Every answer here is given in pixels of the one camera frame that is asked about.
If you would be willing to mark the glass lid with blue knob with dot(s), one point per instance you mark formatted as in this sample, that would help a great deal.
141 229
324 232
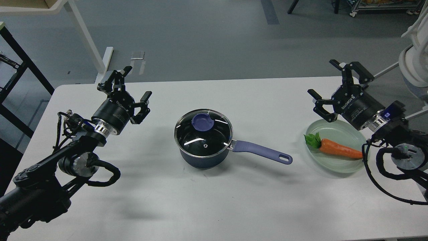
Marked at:
203 133

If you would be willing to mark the black stand leg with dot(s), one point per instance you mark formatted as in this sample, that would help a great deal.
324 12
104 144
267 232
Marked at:
335 4

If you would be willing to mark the black metal rack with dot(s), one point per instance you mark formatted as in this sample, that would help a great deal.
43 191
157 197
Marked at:
20 69

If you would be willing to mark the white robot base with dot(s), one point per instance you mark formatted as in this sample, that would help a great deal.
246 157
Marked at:
413 62

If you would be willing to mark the translucent green plate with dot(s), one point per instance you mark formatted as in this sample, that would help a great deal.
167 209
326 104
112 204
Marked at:
342 133

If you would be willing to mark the white table frame leg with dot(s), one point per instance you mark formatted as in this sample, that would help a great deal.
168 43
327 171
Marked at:
52 7

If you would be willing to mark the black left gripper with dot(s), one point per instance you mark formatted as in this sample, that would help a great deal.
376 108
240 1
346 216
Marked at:
118 109

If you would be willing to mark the metal wheeled cart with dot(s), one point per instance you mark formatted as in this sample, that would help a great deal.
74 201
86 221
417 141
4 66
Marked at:
410 7

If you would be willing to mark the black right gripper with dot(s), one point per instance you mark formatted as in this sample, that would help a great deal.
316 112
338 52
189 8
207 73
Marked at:
350 100

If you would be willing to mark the orange toy carrot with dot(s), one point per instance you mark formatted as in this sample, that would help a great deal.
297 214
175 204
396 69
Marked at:
330 147

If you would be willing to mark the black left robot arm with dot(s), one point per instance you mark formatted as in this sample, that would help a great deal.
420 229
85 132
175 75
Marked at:
43 190

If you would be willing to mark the blue saucepan with handle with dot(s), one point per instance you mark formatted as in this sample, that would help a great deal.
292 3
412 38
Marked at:
237 146

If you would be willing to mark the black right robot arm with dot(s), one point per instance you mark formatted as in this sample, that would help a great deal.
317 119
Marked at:
402 153

